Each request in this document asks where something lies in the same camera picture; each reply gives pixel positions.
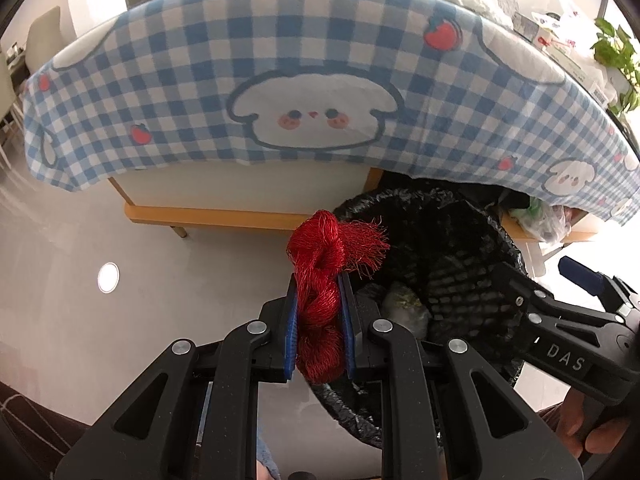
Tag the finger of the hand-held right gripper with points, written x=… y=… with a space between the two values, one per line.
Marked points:
x=580 y=276
x=537 y=310

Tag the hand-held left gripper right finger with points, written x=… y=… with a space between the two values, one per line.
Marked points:
x=346 y=330

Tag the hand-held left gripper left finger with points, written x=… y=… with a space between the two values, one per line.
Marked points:
x=291 y=330

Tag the black trash bin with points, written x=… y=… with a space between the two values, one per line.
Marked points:
x=450 y=280

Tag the person's right hand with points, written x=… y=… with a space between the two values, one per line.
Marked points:
x=570 y=422

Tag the crumpled plastic wrapper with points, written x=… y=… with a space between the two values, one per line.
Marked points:
x=405 y=310

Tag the clear plastic bag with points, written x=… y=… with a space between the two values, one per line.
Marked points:
x=542 y=222

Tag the wooden table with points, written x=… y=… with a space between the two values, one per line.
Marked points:
x=225 y=220

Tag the green white flat box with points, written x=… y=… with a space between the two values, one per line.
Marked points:
x=582 y=72

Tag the green potted plant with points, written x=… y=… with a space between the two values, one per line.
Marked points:
x=617 y=45

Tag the white plastic bag red print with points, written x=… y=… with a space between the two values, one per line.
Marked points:
x=570 y=20

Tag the blue checked printed tablecloth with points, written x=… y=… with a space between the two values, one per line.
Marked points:
x=200 y=85

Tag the dark brown patterned cloth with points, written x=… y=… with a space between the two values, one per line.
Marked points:
x=30 y=430

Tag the beige chair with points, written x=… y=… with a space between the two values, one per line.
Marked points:
x=7 y=110
x=44 y=35

